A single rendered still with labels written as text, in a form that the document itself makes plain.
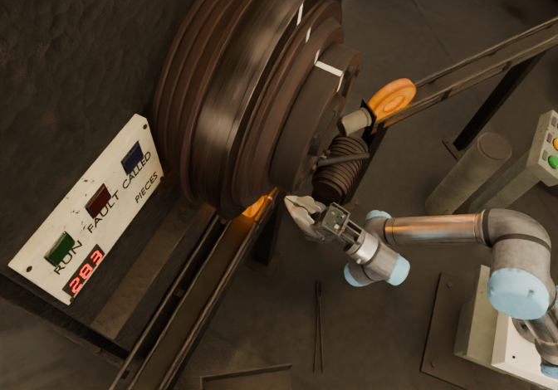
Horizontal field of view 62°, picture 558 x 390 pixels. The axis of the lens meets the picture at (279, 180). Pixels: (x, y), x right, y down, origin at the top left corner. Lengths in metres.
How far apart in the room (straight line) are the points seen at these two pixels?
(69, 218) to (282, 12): 0.40
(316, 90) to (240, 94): 0.13
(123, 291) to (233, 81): 0.51
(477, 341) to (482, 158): 0.61
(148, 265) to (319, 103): 0.50
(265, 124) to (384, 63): 1.89
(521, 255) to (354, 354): 0.92
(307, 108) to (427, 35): 2.09
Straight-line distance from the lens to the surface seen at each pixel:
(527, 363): 1.66
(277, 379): 1.20
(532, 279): 1.10
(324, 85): 0.72
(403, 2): 2.90
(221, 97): 0.66
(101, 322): 0.98
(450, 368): 1.95
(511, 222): 1.17
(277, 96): 0.69
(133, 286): 0.98
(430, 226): 1.26
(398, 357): 1.91
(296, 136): 0.72
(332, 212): 1.13
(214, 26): 0.71
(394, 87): 1.39
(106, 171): 0.67
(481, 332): 1.71
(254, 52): 0.66
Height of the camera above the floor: 1.80
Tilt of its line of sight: 62 degrees down
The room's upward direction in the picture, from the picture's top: 9 degrees clockwise
